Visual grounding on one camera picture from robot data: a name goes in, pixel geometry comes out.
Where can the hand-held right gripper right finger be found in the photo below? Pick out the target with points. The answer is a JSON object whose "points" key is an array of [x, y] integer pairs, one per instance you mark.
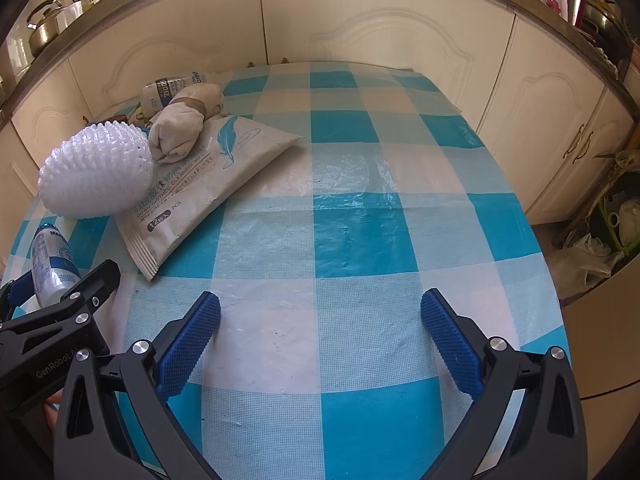
{"points": [[450, 345]]}

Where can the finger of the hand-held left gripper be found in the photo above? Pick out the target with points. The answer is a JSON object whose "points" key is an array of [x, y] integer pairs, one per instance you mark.
{"points": [[92, 282], [17, 286]]}

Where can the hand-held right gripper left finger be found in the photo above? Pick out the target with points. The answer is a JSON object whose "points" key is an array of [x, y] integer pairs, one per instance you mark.
{"points": [[192, 345]]}

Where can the small white blue-label bottle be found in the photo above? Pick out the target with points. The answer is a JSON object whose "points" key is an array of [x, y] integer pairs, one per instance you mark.
{"points": [[50, 265], [165, 91]]}

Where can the white foam fruit net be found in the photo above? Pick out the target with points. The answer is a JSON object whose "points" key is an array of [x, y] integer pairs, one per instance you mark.
{"points": [[95, 170]]}

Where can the beige wipes packet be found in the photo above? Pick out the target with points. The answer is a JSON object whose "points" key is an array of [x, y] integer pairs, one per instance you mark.
{"points": [[200, 185]]}

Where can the beige cloth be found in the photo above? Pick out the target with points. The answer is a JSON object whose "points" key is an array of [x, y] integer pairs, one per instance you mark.
{"points": [[177, 127]]}

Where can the clear plastic bag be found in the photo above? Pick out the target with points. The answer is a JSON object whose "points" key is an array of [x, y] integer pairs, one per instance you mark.
{"points": [[585, 262]]}

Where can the small dark brown item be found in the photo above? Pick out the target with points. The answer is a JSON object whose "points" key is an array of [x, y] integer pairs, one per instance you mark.
{"points": [[120, 121]]}

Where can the blue white checked tablecloth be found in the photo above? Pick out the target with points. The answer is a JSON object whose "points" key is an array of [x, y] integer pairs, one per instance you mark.
{"points": [[350, 210]]}

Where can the green dish rack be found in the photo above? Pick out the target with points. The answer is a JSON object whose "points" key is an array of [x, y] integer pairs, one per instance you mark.
{"points": [[620, 220]]}

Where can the steel-edged kitchen countertop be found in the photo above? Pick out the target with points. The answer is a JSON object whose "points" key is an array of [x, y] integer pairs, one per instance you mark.
{"points": [[50, 55]]}

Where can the row of cream cabinet doors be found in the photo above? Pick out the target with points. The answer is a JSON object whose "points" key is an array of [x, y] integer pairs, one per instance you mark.
{"points": [[350, 25]]}

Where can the stacked steel pots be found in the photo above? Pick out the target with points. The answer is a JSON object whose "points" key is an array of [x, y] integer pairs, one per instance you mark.
{"points": [[600, 20]]}

